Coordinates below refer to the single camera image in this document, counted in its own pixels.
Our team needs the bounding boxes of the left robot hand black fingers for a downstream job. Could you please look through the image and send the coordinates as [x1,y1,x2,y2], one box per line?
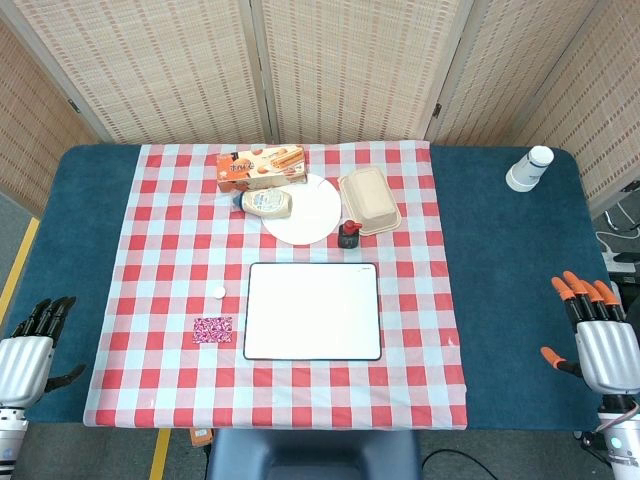
[0,296,87,407]

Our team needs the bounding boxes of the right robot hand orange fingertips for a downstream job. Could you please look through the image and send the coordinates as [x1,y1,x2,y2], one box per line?
[540,270,640,397]

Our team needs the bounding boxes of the pink patterned packet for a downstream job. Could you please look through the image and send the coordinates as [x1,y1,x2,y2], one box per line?
[192,315,235,346]

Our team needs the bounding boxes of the white power strip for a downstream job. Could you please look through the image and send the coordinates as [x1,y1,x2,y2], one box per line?
[599,249,640,275]

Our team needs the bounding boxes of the dark blue table cover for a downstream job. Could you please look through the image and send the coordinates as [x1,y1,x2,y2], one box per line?
[0,143,621,434]

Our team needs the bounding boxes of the red white checkered tablecloth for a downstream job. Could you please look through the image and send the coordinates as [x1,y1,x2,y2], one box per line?
[82,140,470,432]

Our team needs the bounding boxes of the white paper cup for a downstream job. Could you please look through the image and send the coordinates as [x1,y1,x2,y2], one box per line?
[505,145,556,193]

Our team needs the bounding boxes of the woven folding screen panel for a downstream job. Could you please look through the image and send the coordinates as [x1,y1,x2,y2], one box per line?
[0,0,274,146]
[249,0,474,146]
[424,0,614,149]
[0,19,99,216]
[509,0,640,216]

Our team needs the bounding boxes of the beige lidded food container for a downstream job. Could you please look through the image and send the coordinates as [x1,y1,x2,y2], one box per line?
[337,167,403,237]

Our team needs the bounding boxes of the black bottle with red cap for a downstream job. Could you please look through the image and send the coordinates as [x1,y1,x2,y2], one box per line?
[337,219,363,250]

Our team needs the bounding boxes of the cream mayonnaise squeeze bottle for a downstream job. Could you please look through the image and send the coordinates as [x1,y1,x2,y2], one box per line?
[231,187,294,220]

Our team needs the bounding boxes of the white board with black edge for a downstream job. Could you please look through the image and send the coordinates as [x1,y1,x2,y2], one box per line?
[243,261,383,362]

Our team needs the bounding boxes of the orange biscuit box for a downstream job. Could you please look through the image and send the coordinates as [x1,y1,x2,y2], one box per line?
[216,144,308,195]

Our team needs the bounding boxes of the dark blue padded seat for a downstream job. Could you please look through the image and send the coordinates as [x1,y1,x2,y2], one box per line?
[206,428,422,480]

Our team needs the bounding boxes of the white round plate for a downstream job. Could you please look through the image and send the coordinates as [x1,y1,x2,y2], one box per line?
[261,173,343,246]

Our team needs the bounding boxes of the black floor cable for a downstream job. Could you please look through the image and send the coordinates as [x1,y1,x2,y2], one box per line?
[419,448,494,480]

